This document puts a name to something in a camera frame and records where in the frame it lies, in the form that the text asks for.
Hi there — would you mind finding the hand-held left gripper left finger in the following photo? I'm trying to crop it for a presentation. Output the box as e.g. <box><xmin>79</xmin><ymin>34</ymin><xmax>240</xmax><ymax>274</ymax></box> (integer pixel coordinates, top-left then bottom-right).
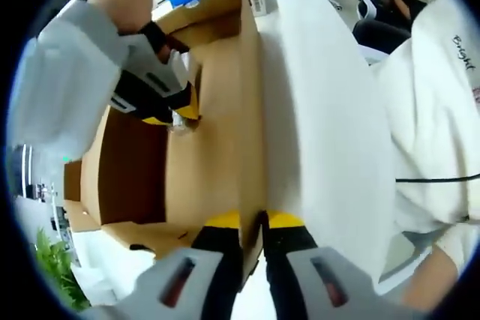
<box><xmin>84</xmin><ymin>210</ymin><xmax>243</xmax><ymax>320</ymax></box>

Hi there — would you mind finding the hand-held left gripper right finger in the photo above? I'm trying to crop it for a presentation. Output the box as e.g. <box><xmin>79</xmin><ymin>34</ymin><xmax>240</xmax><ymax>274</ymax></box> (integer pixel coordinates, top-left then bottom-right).
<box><xmin>258</xmin><ymin>210</ymin><xmax>417</xmax><ymax>320</ymax></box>

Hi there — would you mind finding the brown cardboard shoe box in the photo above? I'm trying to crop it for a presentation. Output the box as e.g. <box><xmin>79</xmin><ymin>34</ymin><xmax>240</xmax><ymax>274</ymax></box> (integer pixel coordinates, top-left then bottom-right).
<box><xmin>62</xmin><ymin>0</ymin><xmax>269</xmax><ymax>291</ymax></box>

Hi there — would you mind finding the green potted plant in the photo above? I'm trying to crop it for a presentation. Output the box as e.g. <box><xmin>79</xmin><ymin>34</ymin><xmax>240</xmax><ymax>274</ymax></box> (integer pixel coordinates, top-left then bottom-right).
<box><xmin>35</xmin><ymin>228</ymin><xmax>91</xmax><ymax>312</ymax></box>

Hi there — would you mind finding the person's white shirt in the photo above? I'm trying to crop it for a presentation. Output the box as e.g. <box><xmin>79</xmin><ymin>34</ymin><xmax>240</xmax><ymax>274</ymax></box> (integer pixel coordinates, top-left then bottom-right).
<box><xmin>369</xmin><ymin>0</ymin><xmax>480</xmax><ymax>283</ymax></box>

